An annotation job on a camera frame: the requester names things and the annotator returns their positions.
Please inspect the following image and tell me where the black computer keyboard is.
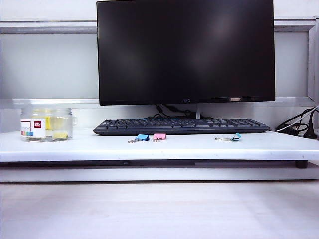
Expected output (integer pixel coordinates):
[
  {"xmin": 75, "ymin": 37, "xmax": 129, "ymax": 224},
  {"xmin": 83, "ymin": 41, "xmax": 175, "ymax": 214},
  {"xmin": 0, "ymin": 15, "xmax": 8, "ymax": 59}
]
[{"xmin": 92, "ymin": 118, "xmax": 272, "ymax": 136}]

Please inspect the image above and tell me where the blue binder clip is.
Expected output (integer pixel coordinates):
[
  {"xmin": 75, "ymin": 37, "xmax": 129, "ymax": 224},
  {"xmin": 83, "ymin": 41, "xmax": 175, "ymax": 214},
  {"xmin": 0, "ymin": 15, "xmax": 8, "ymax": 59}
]
[{"xmin": 128, "ymin": 133, "xmax": 151, "ymax": 144}]

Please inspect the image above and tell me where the white desk riser board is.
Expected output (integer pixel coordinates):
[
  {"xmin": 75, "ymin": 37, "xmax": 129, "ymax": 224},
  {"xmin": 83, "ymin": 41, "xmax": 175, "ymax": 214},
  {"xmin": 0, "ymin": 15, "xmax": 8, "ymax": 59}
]
[{"xmin": 0, "ymin": 129, "xmax": 319, "ymax": 162}]

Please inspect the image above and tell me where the black computer monitor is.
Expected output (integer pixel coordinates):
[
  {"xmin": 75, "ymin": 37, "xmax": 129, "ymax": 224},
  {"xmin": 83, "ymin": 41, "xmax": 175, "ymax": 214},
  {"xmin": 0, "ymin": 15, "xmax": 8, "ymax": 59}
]
[{"xmin": 96, "ymin": 0, "xmax": 276, "ymax": 106}]

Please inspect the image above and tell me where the teal binder clip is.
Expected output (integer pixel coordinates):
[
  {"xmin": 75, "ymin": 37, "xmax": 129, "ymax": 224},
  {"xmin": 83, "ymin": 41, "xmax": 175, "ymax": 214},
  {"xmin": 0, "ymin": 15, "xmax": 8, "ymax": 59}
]
[{"xmin": 214, "ymin": 132, "xmax": 242, "ymax": 142}]

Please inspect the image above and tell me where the clear plastic jar with label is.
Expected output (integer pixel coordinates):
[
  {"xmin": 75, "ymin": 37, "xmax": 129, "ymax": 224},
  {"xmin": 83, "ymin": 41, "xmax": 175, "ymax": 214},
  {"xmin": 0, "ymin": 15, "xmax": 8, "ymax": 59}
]
[{"xmin": 19, "ymin": 107, "xmax": 73, "ymax": 143}]

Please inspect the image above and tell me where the black power plug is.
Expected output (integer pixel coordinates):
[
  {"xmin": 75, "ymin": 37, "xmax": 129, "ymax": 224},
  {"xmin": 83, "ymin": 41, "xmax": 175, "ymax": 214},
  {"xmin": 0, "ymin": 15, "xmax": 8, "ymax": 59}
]
[{"xmin": 303, "ymin": 109, "xmax": 319, "ymax": 139}]

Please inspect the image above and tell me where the thin black monitor cable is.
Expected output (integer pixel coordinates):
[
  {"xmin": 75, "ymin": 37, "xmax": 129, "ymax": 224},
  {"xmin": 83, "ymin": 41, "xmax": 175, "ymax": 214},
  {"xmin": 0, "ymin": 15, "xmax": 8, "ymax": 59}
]
[{"xmin": 147, "ymin": 104, "xmax": 200, "ymax": 119}]

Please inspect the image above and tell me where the shiny silver partition rail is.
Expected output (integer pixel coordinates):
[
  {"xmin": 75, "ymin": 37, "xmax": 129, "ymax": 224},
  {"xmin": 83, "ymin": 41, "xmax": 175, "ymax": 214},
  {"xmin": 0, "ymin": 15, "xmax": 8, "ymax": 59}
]
[{"xmin": 0, "ymin": 98, "xmax": 315, "ymax": 109}]

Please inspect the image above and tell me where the thick black power cable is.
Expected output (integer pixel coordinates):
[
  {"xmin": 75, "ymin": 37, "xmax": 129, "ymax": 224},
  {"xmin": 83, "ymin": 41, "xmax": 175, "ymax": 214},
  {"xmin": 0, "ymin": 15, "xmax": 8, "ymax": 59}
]
[{"xmin": 275, "ymin": 106, "xmax": 319, "ymax": 136}]

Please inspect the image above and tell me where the gray aluminium partition rail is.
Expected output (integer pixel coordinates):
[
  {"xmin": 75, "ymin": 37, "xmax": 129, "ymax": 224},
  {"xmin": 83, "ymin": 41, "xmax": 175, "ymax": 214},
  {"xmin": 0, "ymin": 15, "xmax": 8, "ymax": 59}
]
[{"xmin": 0, "ymin": 19, "xmax": 319, "ymax": 34}]

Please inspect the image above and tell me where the white cable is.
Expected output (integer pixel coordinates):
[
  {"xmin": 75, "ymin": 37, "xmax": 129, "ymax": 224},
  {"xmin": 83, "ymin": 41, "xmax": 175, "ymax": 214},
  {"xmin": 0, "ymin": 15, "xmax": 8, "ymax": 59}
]
[{"xmin": 276, "ymin": 108, "xmax": 319, "ymax": 132}]

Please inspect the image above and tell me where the aluminium partition post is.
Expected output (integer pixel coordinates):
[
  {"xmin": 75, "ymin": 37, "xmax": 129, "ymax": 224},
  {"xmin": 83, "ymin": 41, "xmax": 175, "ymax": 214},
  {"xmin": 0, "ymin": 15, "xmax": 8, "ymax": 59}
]
[{"xmin": 307, "ymin": 16, "xmax": 319, "ymax": 102}]

